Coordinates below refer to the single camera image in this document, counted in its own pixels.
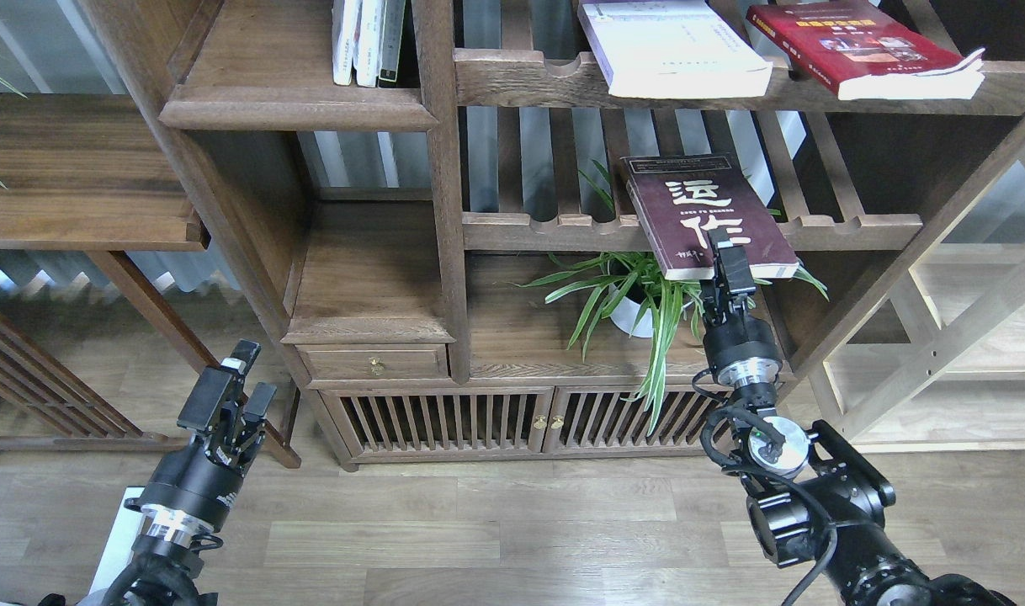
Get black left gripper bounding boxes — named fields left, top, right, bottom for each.
left=125, top=340, right=277, bottom=534

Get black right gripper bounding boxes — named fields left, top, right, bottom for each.
left=698, top=231, right=782, bottom=380

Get maroon book white characters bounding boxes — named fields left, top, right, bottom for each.
left=621, top=154, right=800, bottom=281

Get red hardcover book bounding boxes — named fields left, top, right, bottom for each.
left=746, top=1, right=985, bottom=100

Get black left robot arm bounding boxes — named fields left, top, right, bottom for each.
left=93, top=340, right=275, bottom=605

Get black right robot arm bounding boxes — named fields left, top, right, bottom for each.
left=700, top=229, right=1008, bottom=605

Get spider plant green leaves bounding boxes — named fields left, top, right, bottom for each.
left=516, top=160, right=830, bottom=437

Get white plant pot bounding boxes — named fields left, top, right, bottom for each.
left=609, top=286, right=654, bottom=338

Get dark slatted wooden rack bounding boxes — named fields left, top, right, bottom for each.
left=0, top=314, right=174, bottom=451

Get white paperback book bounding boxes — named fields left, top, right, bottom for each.
left=577, top=1, right=772, bottom=99

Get dark wooden bookshelf cabinet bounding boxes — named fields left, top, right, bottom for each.
left=81, top=1, right=1025, bottom=470

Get white upright book middle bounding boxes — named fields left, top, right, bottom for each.
left=353, top=0, right=385, bottom=88

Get white upright book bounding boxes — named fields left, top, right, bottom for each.
left=353, top=0, right=385, bottom=88
left=331, top=0, right=362, bottom=86

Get white upright book left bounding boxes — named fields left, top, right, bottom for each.
left=331, top=0, right=362, bottom=86

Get dark spine upright book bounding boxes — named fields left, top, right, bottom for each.
left=377, top=0, right=407, bottom=88

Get light wooden shelf frame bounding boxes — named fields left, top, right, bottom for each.
left=808, top=145, right=1025, bottom=452

